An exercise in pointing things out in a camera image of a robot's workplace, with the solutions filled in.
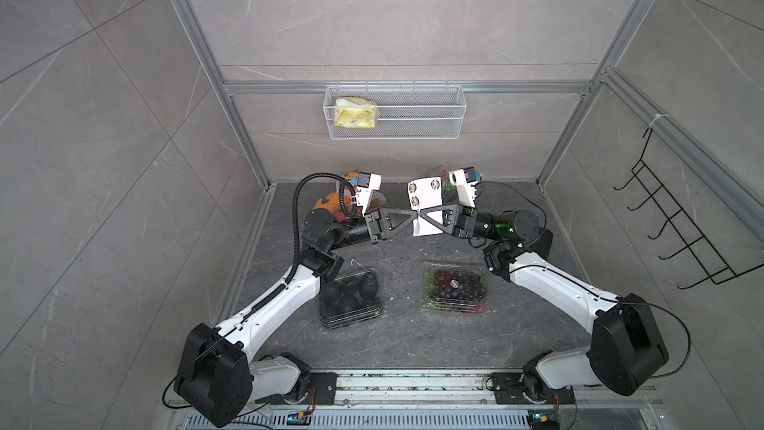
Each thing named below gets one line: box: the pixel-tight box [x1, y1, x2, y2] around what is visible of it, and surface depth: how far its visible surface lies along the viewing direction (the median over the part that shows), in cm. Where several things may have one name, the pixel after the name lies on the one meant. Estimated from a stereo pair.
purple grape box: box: [422, 265, 489, 314], surface depth 85 cm
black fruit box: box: [318, 268, 383, 330], surface depth 86 cm
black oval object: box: [529, 226, 554, 260], surface depth 100 cm
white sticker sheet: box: [407, 176, 443, 237], surface depth 60 cm
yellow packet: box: [334, 96, 378, 129], surface depth 87 cm
